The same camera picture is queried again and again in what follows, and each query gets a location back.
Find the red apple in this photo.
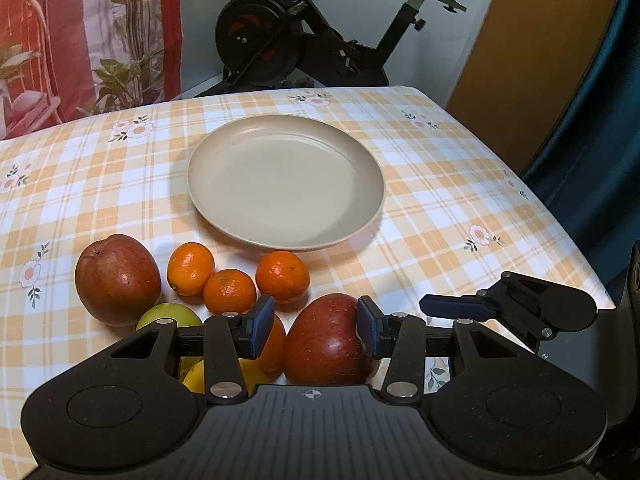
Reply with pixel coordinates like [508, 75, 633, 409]
[282, 294, 376, 386]

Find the green apple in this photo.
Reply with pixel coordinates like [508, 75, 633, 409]
[134, 301, 204, 376]

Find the black exercise bike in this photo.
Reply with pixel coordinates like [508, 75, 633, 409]
[202, 0, 466, 96]

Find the orange plaid tablecloth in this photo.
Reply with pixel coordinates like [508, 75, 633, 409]
[1, 87, 613, 479]

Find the wooden door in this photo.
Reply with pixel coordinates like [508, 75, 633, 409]
[447, 0, 616, 172]

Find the beige round plate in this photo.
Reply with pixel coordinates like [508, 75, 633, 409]
[186, 115, 385, 252]

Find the hidden orange mandarin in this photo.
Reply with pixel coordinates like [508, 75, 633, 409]
[256, 315, 286, 375]

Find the yellow lemon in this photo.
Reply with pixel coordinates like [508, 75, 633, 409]
[182, 359, 271, 394]

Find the red printed backdrop curtain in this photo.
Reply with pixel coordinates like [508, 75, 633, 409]
[1, 0, 183, 140]

